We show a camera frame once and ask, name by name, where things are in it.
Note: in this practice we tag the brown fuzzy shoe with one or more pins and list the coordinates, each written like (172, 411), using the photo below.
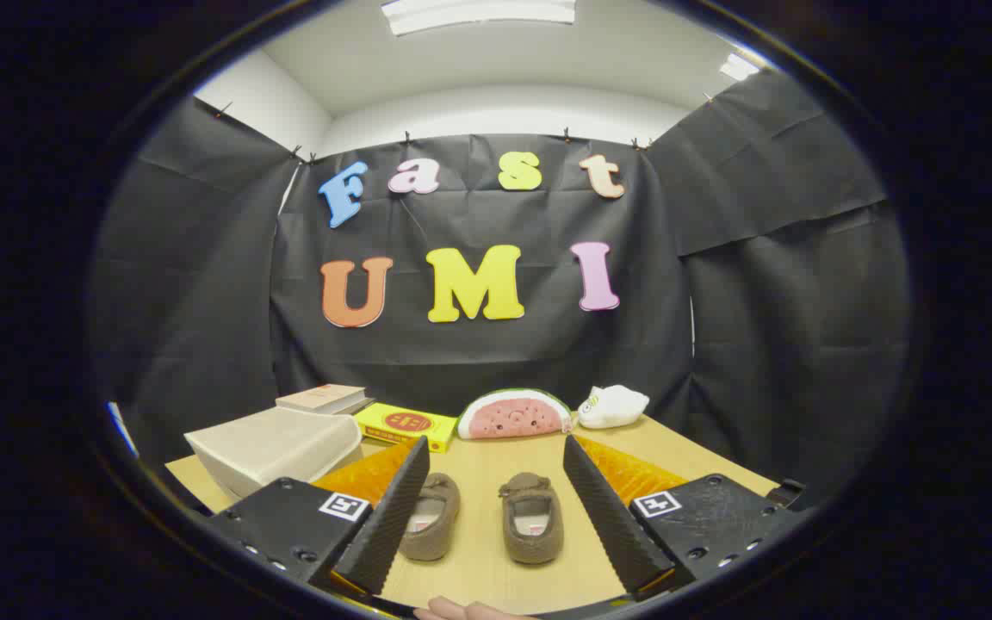
(530, 499)
(440, 495)

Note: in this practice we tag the beige book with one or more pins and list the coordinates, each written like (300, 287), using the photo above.
(319, 398)

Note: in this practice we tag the grey book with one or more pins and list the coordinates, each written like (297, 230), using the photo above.
(362, 406)

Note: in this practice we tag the small ceiling light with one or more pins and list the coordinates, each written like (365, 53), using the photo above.
(737, 67)

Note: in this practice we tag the yellow book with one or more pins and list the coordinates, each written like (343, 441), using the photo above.
(427, 426)

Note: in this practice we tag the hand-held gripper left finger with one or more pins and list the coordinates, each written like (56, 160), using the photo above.
(388, 525)

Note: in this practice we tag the black backdrop cloth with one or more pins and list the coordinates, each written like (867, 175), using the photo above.
(479, 362)

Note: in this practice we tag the white plush toy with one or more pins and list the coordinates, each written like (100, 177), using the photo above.
(616, 406)

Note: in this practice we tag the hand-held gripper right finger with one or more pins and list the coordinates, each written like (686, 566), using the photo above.
(612, 525)

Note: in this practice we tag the watermelon slice plush toy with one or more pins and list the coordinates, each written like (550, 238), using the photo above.
(513, 418)

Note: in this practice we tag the beige fabric storage box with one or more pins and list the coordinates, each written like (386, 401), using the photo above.
(272, 448)

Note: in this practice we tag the long ceiling light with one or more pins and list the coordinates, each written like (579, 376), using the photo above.
(479, 13)

